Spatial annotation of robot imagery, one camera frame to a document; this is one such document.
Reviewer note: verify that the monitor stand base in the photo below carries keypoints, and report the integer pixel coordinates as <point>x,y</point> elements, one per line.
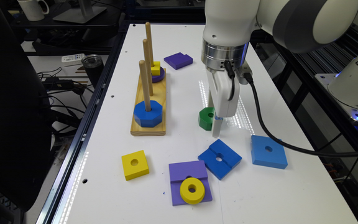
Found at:
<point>85,13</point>

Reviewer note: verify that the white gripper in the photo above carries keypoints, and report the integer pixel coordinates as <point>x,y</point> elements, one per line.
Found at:
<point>223,93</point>

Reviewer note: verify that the light purple square block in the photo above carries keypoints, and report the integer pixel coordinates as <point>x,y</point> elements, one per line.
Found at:
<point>182,170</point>

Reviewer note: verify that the blue octagonal block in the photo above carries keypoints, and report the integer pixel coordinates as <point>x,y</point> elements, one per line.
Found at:
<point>148,119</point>

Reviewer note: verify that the black office chair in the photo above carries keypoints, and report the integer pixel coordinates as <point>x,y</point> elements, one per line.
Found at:
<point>25,130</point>

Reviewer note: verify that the black tumbler cup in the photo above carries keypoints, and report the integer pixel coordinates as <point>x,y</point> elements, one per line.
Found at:
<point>94,66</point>

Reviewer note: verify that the purple round block on peg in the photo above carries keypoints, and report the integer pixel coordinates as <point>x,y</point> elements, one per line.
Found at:
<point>158,78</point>

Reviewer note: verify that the front wooden peg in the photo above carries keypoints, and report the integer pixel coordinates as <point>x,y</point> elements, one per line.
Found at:
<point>145,85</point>

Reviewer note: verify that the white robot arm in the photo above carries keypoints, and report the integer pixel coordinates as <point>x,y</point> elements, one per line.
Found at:
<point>300,26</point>

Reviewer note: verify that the wooden peg base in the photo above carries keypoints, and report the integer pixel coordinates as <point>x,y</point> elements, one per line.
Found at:
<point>159,89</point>

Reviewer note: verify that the yellow square block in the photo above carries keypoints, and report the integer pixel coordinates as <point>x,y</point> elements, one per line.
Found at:
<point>135,165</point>

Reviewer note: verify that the light blue square block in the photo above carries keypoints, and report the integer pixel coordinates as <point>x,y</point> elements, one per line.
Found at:
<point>266,152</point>

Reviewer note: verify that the wooden peg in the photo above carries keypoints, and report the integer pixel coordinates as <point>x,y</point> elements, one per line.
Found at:
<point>146,47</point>
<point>149,38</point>
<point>145,85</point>

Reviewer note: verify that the dark blue grooved block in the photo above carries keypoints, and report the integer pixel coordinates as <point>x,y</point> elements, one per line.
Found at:
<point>220,159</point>

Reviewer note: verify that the small yellow block on peg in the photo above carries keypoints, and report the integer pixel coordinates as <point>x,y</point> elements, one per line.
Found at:
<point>155,68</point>

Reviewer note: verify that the yellow ring block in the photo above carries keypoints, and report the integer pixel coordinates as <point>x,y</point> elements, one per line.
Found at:
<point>192,190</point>

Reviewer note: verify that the green octagonal block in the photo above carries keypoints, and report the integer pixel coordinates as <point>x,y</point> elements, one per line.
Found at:
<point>205,118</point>

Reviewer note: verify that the rear wooden peg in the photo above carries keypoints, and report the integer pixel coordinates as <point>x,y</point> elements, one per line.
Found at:
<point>149,38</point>

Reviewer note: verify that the middle wooden peg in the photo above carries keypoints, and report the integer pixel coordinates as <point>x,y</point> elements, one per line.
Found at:
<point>146,47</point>

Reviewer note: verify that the white remote control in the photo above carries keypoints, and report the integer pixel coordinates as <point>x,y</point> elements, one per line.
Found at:
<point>72,58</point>

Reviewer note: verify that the white mug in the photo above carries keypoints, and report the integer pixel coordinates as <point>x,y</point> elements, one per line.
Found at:
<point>34,10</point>

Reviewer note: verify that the dark purple stepped block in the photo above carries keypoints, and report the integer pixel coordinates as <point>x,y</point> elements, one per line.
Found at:
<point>178,60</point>

